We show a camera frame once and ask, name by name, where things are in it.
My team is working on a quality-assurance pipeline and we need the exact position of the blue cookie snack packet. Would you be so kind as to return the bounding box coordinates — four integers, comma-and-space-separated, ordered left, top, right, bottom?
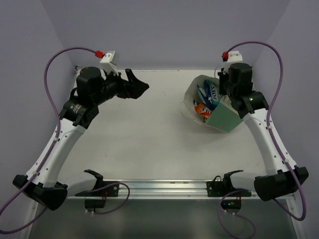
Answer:
197, 85, 214, 110

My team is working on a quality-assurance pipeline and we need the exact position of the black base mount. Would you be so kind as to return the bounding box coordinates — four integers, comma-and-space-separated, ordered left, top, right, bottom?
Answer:
206, 170, 252, 213
73, 169, 120, 215

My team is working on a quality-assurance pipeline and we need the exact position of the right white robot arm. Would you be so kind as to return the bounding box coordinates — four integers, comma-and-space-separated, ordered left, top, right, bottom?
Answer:
218, 63, 309, 201

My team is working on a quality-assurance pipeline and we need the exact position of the aluminium mounting rail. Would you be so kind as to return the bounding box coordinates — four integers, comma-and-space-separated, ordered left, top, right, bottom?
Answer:
67, 178, 257, 200

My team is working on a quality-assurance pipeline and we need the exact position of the green mint snack packet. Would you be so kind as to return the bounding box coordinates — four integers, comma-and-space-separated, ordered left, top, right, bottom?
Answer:
203, 80, 220, 106

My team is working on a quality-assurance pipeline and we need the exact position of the green printed paper bag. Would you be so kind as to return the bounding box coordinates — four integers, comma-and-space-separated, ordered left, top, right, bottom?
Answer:
180, 75, 243, 133

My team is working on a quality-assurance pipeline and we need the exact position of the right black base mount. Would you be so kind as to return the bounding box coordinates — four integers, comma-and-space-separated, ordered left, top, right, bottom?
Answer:
206, 170, 252, 213

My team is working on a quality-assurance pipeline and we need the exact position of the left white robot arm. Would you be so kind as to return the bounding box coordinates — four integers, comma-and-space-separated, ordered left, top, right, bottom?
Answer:
13, 67, 150, 211

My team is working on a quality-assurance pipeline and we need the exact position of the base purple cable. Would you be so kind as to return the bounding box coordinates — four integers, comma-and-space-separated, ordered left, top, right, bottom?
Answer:
86, 183, 131, 215
217, 191, 257, 239

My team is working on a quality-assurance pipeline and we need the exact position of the orange snack packet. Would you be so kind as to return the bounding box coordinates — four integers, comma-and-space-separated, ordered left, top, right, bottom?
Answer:
193, 100, 212, 119

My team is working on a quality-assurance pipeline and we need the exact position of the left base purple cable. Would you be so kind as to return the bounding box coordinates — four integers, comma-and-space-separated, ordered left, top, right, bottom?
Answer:
86, 183, 131, 215

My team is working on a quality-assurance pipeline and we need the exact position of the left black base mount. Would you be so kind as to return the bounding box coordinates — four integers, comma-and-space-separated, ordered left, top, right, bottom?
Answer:
73, 169, 120, 215

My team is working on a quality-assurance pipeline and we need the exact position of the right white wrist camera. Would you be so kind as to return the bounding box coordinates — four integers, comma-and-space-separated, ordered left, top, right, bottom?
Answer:
221, 51, 243, 74

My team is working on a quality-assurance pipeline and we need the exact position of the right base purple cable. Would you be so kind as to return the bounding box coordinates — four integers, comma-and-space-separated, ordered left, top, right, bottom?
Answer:
217, 191, 257, 239

